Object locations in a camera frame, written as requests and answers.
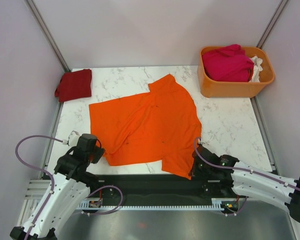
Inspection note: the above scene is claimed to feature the orange t shirt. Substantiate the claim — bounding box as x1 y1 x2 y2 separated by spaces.
89 74 202 180

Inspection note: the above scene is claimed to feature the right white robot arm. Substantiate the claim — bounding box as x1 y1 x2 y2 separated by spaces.
192 140 300 223

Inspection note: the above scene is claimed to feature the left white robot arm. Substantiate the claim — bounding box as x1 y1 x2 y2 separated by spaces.
10 133 105 240

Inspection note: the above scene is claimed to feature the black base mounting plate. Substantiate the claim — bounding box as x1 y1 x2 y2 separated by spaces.
88 174 239 206

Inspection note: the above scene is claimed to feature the folded dark red shirt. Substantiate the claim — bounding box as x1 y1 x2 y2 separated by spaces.
54 69 92 103

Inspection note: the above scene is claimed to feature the orange plastic basket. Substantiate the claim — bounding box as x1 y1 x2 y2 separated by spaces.
197 46 275 98

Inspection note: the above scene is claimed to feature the magenta shirt in basket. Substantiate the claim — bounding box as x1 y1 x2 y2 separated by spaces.
202 44 254 83

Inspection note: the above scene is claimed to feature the white cloth in basket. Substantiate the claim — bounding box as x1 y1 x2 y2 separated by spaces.
249 55 263 83

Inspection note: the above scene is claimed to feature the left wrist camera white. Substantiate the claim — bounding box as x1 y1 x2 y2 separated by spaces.
64 130 81 147

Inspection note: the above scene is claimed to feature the white slotted cable duct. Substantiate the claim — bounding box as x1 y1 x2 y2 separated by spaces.
76 198 239 211

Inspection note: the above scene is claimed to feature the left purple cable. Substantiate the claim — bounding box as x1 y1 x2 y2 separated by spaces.
15 134 66 240

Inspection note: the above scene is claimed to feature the aluminium front rail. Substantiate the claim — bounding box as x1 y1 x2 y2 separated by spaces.
24 179 51 200

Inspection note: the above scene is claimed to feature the left aluminium corner post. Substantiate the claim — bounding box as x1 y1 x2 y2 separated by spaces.
24 0 71 72

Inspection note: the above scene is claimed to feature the aluminium corner post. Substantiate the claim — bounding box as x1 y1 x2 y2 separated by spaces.
256 0 290 49
24 0 71 72

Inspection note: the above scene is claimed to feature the right aluminium corner post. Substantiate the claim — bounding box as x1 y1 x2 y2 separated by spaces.
256 0 290 49

